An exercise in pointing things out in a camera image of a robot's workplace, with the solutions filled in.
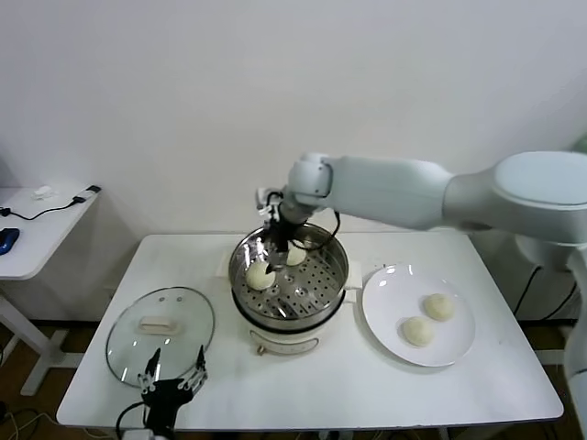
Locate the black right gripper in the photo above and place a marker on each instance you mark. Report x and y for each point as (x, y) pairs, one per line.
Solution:
(280, 234)

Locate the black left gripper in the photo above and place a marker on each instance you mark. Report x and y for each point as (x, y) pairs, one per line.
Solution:
(167, 394)

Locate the white steamed baozi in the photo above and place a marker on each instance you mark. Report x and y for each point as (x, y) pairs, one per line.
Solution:
(297, 257)
(439, 306)
(257, 278)
(417, 331)

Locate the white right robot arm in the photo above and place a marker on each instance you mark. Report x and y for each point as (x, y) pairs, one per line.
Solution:
(390, 192)

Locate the steel steamer pot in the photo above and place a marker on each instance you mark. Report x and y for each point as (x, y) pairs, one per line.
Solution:
(316, 284)

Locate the white round plate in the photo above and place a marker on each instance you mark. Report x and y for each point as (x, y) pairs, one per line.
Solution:
(390, 298)

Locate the white side desk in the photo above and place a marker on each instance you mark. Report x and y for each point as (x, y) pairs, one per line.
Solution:
(41, 238)

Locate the blue computer mouse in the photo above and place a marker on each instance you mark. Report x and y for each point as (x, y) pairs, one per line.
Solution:
(8, 240)

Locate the small white desk object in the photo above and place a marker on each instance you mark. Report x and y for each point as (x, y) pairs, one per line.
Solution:
(43, 192)

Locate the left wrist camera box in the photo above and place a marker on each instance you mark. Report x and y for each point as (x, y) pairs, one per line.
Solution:
(138, 434)

